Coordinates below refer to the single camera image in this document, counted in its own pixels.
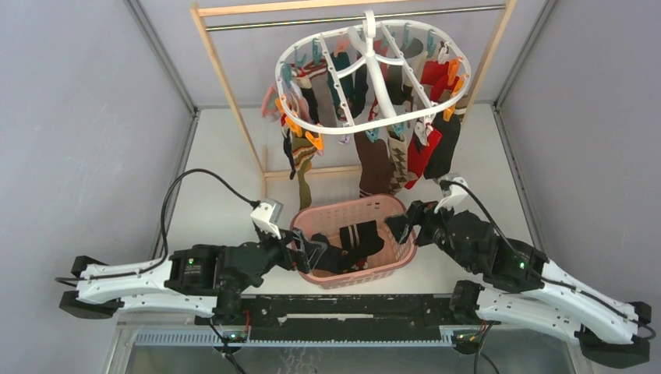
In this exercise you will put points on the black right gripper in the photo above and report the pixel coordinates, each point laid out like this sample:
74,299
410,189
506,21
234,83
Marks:
419,213

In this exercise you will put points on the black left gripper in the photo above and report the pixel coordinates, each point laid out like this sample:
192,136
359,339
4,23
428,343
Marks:
309,252

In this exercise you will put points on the pink plastic laundry basket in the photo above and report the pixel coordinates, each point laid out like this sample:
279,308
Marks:
328,219

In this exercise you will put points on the black sock with tan toe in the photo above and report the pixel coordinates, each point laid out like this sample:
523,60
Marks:
440,161

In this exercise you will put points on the black sock with beige stripes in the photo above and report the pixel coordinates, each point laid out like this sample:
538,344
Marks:
358,243

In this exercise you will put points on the wooden clothes rack frame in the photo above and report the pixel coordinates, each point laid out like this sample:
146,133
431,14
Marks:
473,80

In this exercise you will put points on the red sock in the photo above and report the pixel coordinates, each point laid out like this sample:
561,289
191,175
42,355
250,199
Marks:
419,155

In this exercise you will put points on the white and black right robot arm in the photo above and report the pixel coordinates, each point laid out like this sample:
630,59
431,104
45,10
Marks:
522,286

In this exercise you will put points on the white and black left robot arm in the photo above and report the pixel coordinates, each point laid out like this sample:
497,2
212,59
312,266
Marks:
204,280

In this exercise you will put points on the white round clip hanger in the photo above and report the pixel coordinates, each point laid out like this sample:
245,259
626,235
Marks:
375,50

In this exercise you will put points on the brown sock with striped toe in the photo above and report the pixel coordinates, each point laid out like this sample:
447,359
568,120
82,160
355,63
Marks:
377,169

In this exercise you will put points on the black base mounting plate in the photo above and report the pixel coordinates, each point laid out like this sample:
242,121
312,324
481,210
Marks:
352,318

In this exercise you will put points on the beige argyle pattern sock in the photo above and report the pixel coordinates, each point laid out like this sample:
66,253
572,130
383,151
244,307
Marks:
398,151

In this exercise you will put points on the olive green and orange sock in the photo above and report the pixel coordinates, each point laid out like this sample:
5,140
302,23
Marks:
303,151

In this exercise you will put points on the pink sock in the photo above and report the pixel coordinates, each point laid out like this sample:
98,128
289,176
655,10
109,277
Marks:
269,110

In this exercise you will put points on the dark green patterned sock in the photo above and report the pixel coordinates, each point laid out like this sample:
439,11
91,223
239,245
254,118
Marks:
340,62

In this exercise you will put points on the metal hanging rod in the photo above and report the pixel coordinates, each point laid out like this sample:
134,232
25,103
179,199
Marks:
339,19

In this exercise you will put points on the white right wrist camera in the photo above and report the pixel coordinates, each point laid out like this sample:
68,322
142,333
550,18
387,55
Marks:
453,192

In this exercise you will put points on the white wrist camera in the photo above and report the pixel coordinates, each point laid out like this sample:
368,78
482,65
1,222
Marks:
453,192
266,215

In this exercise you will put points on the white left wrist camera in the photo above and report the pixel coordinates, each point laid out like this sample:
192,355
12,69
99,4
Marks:
266,215

